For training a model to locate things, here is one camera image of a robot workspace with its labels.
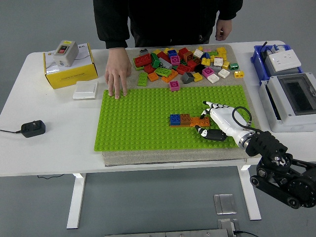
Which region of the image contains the grey windowed distribution box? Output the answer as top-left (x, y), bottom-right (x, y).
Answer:
top-left (258, 72), bottom-right (316, 133)

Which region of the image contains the person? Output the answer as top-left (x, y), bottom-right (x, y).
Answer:
top-left (93, 0), bottom-right (244, 49)

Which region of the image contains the person's left hand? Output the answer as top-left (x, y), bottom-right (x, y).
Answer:
top-left (215, 19), bottom-right (233, 41)

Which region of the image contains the grey-brown mat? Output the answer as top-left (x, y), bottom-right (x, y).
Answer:
top-left (102, 44), bottom-right (260, 167)

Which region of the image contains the white wall socket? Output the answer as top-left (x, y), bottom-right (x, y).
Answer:
top-left (268, 49), bottom-right (302, 72)

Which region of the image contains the black power adapter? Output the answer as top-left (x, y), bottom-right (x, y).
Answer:
top-left (20, 119), bottom-right (46, 138)

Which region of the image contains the green studded baseplate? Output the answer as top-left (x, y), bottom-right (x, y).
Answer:
top-left (93, 85), bottom-right (256, 152)

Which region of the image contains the lime green long brick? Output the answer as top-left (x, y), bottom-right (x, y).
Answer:
top-left (137, 72), bottom-right (149, 87)
top-left (154, 67), bottom-right (172, 77)

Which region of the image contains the large red toy brick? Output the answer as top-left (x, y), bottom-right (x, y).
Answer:
top-left (132, 53), bottom-right (153, 68)

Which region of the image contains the blue plastic bin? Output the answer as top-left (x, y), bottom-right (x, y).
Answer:
top-left (250, 44), bottom-right (303, 86)

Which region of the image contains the orange long toy brick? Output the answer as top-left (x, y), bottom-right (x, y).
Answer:
top-left (190, 117), bottom-right (210, 128)

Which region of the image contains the grey push-button switch box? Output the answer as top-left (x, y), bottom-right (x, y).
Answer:
top-left (53, 40), bottom-right (79, 67)

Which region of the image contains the black cable on floor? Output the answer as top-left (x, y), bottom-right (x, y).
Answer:
top-left (234, 230), bottom-right (260, 237)

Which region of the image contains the white table leg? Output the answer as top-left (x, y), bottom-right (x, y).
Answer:
top-left (237, 164), bottom-right (262, 221)
top-left (66, 172), bottom-right (86, 229)

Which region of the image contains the yellow cardboard box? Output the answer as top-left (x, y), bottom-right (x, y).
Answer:
top-left (43, 42), bottom-right (99, 89)

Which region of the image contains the grey electrical box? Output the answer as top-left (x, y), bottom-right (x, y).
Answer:
top-left (261, 50), bottom-right (302, 76)

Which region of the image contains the metal floor hatch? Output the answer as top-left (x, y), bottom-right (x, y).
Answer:
top-left (213, 194), bottom-right (237, 215)

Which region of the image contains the person's right hand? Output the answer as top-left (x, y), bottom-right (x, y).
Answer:
top-left (104, 46), bottom-right (132, 100)

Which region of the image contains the dark green toy brick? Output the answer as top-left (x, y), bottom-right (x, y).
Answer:
top-left (150, 52), bottom-right (161, 69)

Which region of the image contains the white wall switch panel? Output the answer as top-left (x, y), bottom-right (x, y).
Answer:
top-left (72, 80), bottom-right (98, 100)

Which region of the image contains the long grey toy brick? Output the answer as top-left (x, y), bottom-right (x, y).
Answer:
top-left (158, 57), bottom-right (172, 70)

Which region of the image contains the dark grey sloped brick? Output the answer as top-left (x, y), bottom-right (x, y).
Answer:
top-left (181, 72), bottom-right (195, 84)

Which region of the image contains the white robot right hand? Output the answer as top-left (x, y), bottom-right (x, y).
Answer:
top-left (195, 100), bottom-right (255, 145)

